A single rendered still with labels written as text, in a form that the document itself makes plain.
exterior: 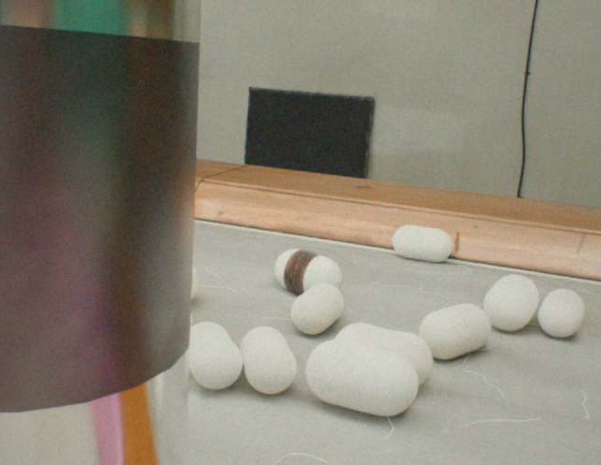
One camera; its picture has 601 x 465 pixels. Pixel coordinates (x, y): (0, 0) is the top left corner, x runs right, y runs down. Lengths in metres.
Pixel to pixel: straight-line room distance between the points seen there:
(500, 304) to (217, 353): 0.14
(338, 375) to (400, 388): 0.02
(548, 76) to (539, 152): 0.24
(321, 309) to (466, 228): 0.18
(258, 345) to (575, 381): 0.12
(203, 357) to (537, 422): 0.11
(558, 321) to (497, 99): 2.03
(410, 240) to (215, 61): 2.17
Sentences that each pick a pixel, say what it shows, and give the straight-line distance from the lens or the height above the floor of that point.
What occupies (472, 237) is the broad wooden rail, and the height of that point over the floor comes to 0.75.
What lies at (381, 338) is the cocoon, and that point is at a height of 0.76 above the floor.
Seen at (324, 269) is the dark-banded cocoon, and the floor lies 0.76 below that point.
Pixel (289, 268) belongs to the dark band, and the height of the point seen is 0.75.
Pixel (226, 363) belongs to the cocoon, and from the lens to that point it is 0.23.
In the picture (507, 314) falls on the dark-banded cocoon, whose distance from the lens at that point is 0.31.
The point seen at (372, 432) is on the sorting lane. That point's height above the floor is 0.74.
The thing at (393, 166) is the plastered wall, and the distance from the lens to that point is 2.38.
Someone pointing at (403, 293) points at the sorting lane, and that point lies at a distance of 0.36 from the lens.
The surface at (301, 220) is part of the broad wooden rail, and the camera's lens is 0.45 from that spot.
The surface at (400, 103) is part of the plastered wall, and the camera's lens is 2.36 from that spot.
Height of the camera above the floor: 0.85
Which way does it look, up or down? 14 degrees down
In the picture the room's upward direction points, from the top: 4 degrees clockwise
